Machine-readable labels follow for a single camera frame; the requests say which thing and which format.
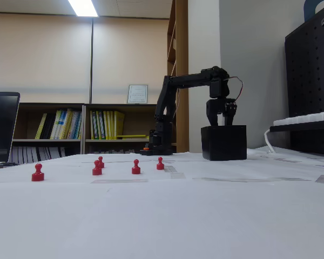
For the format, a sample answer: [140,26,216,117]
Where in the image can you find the black pegboard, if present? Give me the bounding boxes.
[284,5,324,156]

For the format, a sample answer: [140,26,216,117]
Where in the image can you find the low wooden bookshelf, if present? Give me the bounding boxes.
[12,102,85,164]
[83,103,168,155]

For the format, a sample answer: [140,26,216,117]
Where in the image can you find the black square bin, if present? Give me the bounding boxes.
[200,125,247,161]

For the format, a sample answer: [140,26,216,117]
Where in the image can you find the white power cable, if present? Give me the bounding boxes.
[264,128,276,153]

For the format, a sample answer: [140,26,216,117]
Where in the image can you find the ceiling light panel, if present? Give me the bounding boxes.
[67,0,99,18]

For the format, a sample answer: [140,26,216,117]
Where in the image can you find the yellow ring binder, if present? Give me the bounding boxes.
[90,110,97,140]
[96,110,103,140]

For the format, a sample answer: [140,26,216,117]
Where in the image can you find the red white servo cable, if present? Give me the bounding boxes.
[226,76,245,105]

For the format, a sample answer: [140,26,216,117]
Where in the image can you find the slanted yellow book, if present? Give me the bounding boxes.
[35,113,48,140]

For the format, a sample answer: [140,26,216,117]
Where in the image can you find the framed white certificate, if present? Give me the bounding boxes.
[127,84,149,105]

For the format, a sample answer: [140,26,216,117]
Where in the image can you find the white paper table covering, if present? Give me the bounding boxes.
[0,147,324,259]

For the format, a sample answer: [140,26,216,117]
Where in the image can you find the dark blue rounded object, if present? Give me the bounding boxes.
[303,0,324,22]

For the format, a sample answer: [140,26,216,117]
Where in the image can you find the black laptop screen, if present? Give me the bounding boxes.
[0,91,21,163]

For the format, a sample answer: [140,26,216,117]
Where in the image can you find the tall wooden bookshelf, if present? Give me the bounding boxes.
[166,0,189,154]

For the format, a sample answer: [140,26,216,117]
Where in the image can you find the black vertical cord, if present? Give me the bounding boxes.
[89,16,95,105]

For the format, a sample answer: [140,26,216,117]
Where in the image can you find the white power strip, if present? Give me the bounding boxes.
[272,110,324,127]

